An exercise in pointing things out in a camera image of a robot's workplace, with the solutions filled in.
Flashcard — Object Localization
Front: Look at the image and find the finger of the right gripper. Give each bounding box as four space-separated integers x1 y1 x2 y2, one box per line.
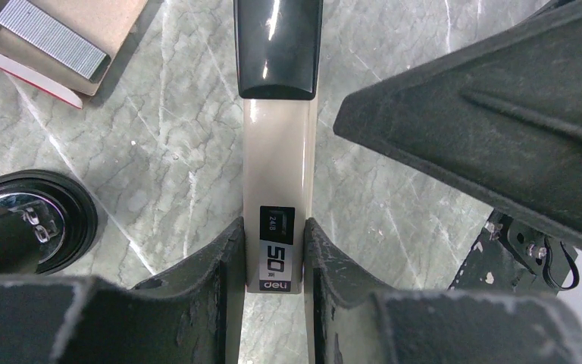
333 1 582 250

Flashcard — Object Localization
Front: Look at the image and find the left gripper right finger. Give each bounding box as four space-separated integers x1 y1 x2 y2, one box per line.
304 218 582 363

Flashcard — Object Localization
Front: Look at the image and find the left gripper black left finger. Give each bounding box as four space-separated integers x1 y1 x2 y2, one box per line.
0 218 246 363

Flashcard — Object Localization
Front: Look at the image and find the beige black stapler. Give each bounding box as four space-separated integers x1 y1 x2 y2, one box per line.
233 0 323 294

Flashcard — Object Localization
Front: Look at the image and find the brown cardboard staple tray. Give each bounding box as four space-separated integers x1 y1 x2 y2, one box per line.
0 1 146 109

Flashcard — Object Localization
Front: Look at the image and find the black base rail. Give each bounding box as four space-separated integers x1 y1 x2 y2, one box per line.
449 210 580 295

